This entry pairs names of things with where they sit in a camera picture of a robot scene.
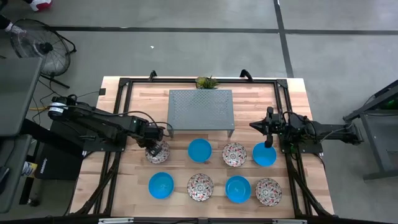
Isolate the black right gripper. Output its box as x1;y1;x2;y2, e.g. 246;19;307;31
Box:
249;106;283;149

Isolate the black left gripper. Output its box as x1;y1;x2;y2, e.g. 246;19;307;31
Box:
139;123;165;157

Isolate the floral patterned ceramic bowl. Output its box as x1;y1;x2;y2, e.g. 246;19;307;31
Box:
221;142;248;168
187;173;215;202
145;139;171;165
255;177;283;207

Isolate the blue plastic bowl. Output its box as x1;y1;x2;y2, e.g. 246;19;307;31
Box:
252;142;277;167
148;172;175;200
224;175;252;204
187;138;213;164

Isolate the grey perforated metal shelf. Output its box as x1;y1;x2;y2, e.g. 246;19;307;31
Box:
167;89;236;138

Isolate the green succulent plant pot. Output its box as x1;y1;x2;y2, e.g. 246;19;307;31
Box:
195;75;220;90

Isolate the black Husky case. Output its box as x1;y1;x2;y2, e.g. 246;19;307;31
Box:
34;119;91;181

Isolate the grey metal cart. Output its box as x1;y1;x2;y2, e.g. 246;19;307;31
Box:
343;79;398;181

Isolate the white yellow container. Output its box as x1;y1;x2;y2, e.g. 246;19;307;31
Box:
21;161;39;178

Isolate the grey desk top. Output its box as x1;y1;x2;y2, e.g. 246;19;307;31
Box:
0;57;44;138

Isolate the black floor fan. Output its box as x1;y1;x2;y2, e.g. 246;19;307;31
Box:
9;18;77;90

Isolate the person's foot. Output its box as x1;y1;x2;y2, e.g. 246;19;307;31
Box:
0;14;27;35
30;0;53;12

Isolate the black aluminium table frame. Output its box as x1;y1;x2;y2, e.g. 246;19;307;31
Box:
67;77;336;224

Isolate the silver metal bracket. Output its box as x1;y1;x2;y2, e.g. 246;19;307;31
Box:
272;219;308;224
98;217;134;224

